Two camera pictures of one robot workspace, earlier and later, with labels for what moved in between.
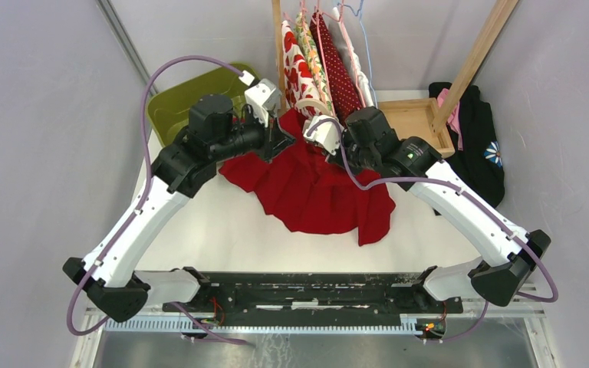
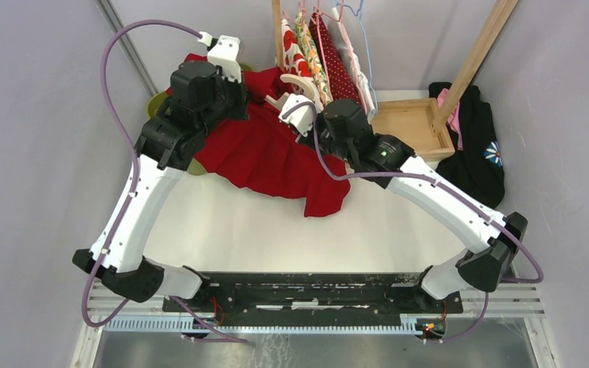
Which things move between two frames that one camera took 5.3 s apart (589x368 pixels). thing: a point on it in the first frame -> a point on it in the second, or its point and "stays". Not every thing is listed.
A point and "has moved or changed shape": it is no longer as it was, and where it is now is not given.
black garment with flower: x=479 y=166 stays
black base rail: x=311 y=293 stays
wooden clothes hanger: x=303 y=102 has moved or changed shape
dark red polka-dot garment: x=342 y=93 stays
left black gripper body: x=249 y=137 -> x=228 y=103
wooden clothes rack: x=418 y=119 stays
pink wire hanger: x=320 y=14 stays
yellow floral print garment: x=314 y=59 stays
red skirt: x=311 y=190 has moved or changed shape
